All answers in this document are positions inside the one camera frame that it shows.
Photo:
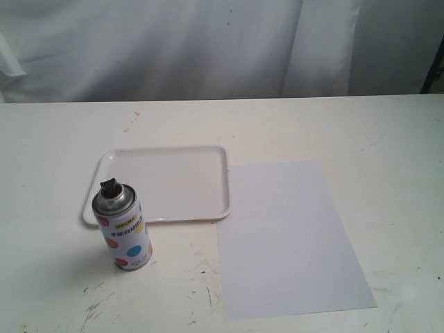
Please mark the white dotted spray paint can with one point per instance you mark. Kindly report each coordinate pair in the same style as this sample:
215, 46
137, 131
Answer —
118, 212

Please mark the white plastic tray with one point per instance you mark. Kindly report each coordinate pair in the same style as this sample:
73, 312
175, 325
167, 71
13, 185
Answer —
173, 184

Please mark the white paper sheet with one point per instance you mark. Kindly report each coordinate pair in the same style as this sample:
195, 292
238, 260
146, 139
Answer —
283, 248

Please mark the black stand pole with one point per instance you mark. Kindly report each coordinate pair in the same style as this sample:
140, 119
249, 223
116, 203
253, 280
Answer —
435, 71

